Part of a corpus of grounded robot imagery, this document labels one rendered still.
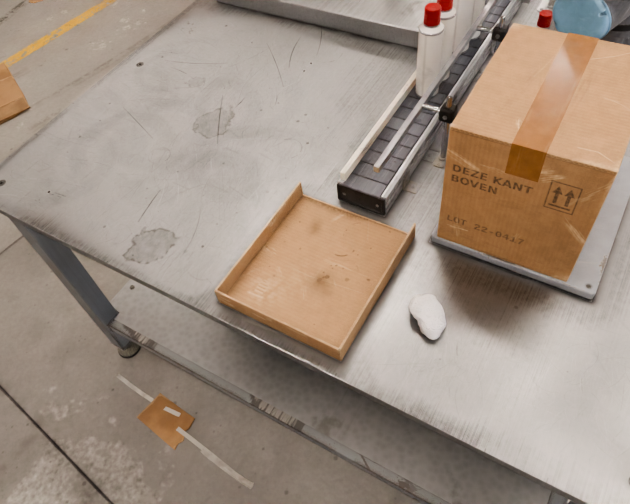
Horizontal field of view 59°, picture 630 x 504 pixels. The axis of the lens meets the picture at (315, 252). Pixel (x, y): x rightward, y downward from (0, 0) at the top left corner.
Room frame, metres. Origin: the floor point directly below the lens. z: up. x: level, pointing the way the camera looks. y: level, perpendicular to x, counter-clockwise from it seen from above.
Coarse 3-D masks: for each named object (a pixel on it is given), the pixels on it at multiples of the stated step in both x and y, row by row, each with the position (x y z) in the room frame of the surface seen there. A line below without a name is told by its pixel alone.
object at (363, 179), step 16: (496, 16) 1.27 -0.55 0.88; (480, 32) 1.22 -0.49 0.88; (464, 64) 1.10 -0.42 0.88; (448, 80) 1.05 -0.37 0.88; (416, 96) 1.01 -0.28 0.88; (400, 112) 0.97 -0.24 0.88; (432, 112) 0.95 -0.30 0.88; (384, 128) 0.93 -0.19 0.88; (416, 128) 0.91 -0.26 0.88; (384, 144) 0.88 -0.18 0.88; (400, 144) 0.87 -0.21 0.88; (368, 160) 0.84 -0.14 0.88; (400, 160) 0.82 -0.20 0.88; (352, 176) 0.80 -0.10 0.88; (368, 176) 0.79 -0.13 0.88; (384, 176) 0.79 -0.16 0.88; (368, 192) 0.75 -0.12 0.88
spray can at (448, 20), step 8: (440, 0) 1.06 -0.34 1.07; (448, 0) 1.06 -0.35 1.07; (448, 8) 1.06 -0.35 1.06; (448, 16) 1.05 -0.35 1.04; (448, 24) 1.05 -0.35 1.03; (448, 32) 1.05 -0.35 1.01; (448, 40) 1.05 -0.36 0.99; (448, 48) 1.05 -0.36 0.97; (448, 56) 1.05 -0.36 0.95; (448, 72) 1.05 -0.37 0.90
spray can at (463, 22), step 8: (456, 0) 1.15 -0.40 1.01; (464, 0) 1.14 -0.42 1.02; (472, 0) 1.15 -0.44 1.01; (456, 8) 1.15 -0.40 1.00; (464, 8) 1.14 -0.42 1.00; (472, 8) 1.15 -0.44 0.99; (456, 16) 1.15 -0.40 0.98; (464, 16) 1.14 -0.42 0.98; (472, 16) 1.15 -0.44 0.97; (456, 24) 1.15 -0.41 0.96; (464, 24) 1.14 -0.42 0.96; (456, 32) 1.15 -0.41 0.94; (464, 32) 1.14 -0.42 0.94; (456, 40) 1.15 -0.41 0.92
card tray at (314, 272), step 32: (288, 224) 0.74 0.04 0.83; (320, 224) 0.73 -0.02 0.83; (352, 224) 0.71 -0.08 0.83; (384, 224) 0.70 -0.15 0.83; (256, 256) 0.67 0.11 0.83; (288, 256) 0.66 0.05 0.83; (320, 256) 0.65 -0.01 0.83; (352, 256) 0.63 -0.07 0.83; (384, 256) 0.62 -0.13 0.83; (224, 288) 0.60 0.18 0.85; (256, 288) 0.60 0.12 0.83; (288, 288) 0.59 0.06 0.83; (320, 288) 0.57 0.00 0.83; (352, 288) 0.56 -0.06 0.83; (288, 320) 0.52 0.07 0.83; (320, 320) 0.51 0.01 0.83; (352, 320) 0.50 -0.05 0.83
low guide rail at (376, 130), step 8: (408, 80) 1.03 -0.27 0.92; (408, 88) 1.01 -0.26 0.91; (400, 96) 0.98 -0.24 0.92; (392, 104) 0.96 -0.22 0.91; (400, 104) 0.97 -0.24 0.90; (384, 112) 0.94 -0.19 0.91; (392, 112) 0.94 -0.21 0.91; (384, 120) 0.91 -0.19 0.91; (376, 128) 0.89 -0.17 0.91; (368, 136) 0.87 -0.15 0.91; (376, 136) 0.88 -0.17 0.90; (368, 144) 0.85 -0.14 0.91; (360, 152) 0.83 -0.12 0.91; (352, 160) 0.81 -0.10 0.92; (344, 168) 0.79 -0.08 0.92; (352, 168) 0.80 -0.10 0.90; (344, 176) 0.78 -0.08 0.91
